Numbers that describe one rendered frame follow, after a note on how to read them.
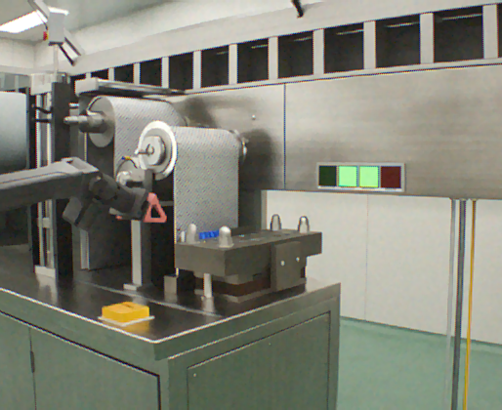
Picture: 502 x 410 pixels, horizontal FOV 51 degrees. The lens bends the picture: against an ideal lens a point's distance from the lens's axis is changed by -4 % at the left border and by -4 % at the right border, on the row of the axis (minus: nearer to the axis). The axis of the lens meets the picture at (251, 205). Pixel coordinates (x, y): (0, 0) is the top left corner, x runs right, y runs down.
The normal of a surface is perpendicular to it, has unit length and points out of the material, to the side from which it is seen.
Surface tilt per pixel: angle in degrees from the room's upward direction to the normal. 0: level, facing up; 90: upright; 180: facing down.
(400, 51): 90
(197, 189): 90
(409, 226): 90
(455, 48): 90
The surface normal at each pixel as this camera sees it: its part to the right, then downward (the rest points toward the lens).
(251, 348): 0.77, 0.05
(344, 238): -0.63, 0.06
